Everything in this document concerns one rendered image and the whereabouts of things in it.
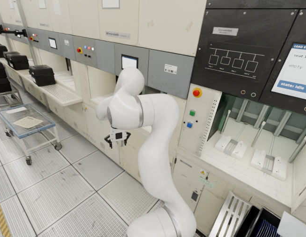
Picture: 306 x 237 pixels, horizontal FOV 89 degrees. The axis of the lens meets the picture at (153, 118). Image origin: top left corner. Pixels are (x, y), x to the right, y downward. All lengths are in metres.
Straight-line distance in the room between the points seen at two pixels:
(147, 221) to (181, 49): 0.93
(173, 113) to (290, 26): 0.65
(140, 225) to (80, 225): 1.42
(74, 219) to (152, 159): 1.60
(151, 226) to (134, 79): 0.45
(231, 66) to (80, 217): 1.86
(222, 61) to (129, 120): 0.70
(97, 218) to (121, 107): 1.61
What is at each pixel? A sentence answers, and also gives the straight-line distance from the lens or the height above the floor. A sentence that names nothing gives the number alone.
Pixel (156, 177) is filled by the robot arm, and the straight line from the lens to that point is 0.48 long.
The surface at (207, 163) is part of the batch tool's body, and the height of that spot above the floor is 0.86.
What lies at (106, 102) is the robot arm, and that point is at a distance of 0.80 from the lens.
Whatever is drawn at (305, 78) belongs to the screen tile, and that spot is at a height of 1.55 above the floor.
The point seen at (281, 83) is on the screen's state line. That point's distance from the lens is 0.96.
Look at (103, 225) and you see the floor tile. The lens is 1.90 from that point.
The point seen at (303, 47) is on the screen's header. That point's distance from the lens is 0.94.
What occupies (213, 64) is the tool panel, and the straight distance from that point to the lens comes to 1.00.
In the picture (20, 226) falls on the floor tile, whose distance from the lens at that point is 2.15.
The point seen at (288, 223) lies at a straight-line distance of 0.88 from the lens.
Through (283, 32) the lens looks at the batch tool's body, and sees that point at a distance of 0.94.
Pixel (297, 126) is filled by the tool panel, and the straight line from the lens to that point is 1.98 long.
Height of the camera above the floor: 1.68
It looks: 30 degrees down
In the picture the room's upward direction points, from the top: 5 degrees clockwise
